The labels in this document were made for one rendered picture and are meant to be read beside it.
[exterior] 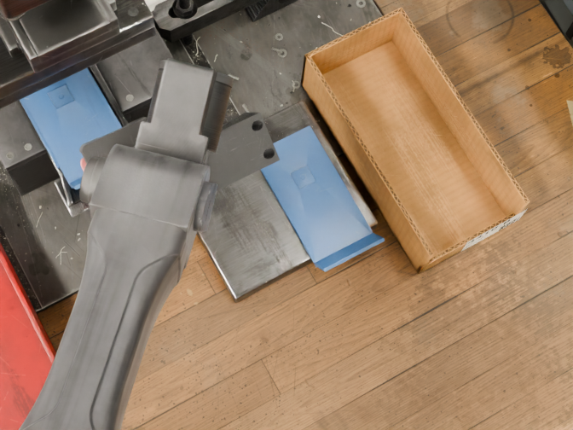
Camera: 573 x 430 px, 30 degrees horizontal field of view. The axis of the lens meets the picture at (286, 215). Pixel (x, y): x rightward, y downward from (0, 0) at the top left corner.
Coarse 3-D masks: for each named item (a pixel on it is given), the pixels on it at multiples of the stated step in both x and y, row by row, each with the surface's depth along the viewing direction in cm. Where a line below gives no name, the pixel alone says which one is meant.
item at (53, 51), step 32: (64, 0) 89; (96, 0) 89; (128, 0) 94; (0, 32) 90; (32, 32) 88; (64, 32) 88; (96, 32) 89; (128, 32) 94; (0, 64) 91; (32, 64) 88; (64, 64) 93; (0, 96) 92
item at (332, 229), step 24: (288, 144) 114; (312, 144) 114; (264, 168) 113; (288, 168) 113; (312, 168) 113; (288, 192) 112; (312, 192) 112; (336, 192) 112; (288, 216) 111; (312, 216) 111; (336, 216) 111; (360, 216) 111; (312, 240) 110; (336, 240) 110; (360, 240) 110; (384, 240) 108; (336, 264) 107
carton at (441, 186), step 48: (336, 48) 113; (384, 48) 120; (336, 96) 118; (384, 96) 118; (432, 96) 117; (384, 144) 116; (432, 144) 116; (480, 144) 111; (384, 192) 109; (432, 192) 115; (480, 192) 115; (432, 240) 113; (480, 240) 113
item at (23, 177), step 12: (144, 108) 109; (132, 120) 110; (48, 156) 107; (24, 168) 107; (36, 168) 108; (48, 168) 110; (12, 180) 108; (24, 180) 109; (36, 180) 111; (48, 180) 113; (24, 192) 112
